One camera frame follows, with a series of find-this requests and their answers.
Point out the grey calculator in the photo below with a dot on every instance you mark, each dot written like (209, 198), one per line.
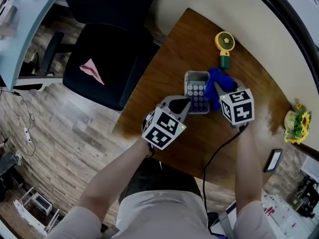
(195, 83)

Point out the blue cloth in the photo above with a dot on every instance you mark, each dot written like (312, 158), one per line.
(219, 77)

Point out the black picture frame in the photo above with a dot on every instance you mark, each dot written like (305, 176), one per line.
(272, 160)

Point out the sunflower bouquet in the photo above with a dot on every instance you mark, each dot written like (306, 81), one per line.
(297, 126)

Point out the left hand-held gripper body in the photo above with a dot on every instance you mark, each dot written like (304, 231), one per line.
(162, 131)

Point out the light blue desk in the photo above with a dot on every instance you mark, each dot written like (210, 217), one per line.
(30, 21)

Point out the person's left forearm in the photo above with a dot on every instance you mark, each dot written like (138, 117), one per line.
(117, 178)

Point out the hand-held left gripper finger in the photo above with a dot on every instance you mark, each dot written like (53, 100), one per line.
(185, 113)
(165, 101)

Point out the yellow handheld fan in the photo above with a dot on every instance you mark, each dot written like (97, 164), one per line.
(224, 41)

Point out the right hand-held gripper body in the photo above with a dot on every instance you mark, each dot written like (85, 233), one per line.
(239, 106)

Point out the white power strip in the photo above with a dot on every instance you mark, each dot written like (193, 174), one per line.
(28, 134)

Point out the person's beige shirt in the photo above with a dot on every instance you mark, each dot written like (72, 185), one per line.
(159, 215)

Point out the white plastic packaging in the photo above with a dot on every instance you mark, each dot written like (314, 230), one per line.
(281, 215)

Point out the person's dark trousers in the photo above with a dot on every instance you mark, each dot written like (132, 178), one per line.
(149, 175)

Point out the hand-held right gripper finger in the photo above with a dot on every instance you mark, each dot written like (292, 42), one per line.
(241, 84)
(219, 91)

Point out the black office chair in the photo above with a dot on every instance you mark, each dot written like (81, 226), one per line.
(99, 46)

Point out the person's right forearm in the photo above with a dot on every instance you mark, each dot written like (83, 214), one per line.
(248, 168)

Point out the pink paper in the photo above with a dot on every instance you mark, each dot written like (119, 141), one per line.
(91, 68)

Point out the white flat box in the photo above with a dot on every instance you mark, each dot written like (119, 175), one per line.
(7, 19)

